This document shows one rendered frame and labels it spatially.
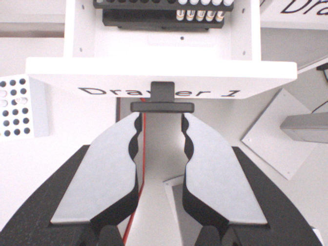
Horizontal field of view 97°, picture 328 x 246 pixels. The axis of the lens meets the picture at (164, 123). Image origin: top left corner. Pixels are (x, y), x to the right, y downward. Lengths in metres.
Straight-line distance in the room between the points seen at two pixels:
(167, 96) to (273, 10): 0.25
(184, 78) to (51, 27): 0.38
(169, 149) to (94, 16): 0.92
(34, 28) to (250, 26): 0.46
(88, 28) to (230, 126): 1.06
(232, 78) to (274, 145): 1.16
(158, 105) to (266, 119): 1.16
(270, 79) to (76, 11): 0.25
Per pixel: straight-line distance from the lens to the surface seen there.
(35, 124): 0.37
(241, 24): 0.28
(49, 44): 0.44
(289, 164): 1.41
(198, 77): 0.17
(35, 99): 0.39
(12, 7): 0.44
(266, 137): 1.28
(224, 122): 1.17
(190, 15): 0.25
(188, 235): 0.70
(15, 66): 0.47
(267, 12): 0.36
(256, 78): 0.19
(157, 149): 1.09
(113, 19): 0.27
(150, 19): 0.26
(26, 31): 0.53
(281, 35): 0.51
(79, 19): 0.27
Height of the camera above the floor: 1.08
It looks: 88 degrees down
